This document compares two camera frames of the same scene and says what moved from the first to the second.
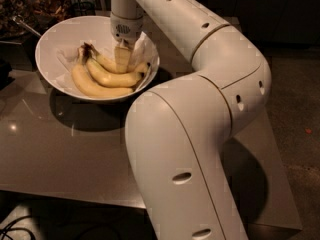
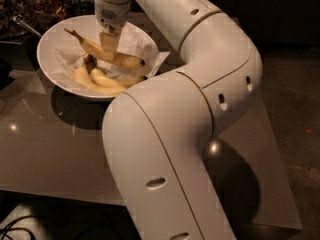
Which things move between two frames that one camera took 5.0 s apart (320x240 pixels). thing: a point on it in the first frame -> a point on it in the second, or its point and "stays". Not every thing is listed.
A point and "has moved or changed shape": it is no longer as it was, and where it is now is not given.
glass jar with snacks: (41, 5) stays
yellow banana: (97, 59) has moved or changed shape
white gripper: (126, 29) -> (112, 14)
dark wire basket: (83, 8) stays
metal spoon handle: (20, 20) stays
